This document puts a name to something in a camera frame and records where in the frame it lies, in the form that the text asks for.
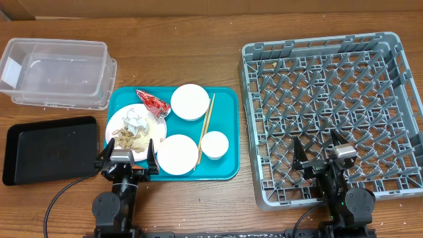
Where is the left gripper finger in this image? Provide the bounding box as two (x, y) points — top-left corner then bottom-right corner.
(96, 138), (115, 161)
(147, 139), (159, 175)

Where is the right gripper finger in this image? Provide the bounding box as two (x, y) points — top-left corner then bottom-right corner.
(292, 137), (308, 169)
(330, 129), (349, 147)

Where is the pink bowl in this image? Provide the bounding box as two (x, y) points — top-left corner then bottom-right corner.
(157, 134), (198, 176)

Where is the white tissue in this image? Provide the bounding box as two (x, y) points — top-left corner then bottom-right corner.
(122, 110), (149, 136)

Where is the red snack wrapper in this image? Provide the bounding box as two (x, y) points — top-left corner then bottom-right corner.
(135, 89), (171, 119)

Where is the white cup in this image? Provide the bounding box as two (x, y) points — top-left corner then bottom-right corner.
(200, 131), (229, 160)

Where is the white bowl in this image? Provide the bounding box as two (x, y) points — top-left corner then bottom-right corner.
(171, 84), (210, 121)

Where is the wooden chopstick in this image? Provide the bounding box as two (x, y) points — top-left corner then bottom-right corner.
(199, 95), (215, 164)
(193, 99), (212, 171)

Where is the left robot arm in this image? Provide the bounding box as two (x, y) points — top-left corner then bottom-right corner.
(92, 139), (160, 238)

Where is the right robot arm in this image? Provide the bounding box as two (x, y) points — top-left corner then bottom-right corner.
(286, 130), (376, 237)

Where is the grey dishwasher rack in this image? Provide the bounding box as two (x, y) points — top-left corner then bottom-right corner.
(239, 32), (422, 211)

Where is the pink plate with food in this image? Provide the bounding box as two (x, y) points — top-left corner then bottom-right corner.
(105, 104), (167, 162)

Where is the black plastic tray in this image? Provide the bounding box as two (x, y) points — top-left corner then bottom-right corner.
(2, 116), (99, 186)

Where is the teal serving tray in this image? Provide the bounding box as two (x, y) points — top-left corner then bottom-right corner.
(105, 87), (240, 181)

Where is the clear plastic bin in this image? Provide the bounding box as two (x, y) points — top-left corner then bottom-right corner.
(1, 38), (117, 110)

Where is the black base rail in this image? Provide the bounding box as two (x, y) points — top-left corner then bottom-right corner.
(82, 227), (377, 238)

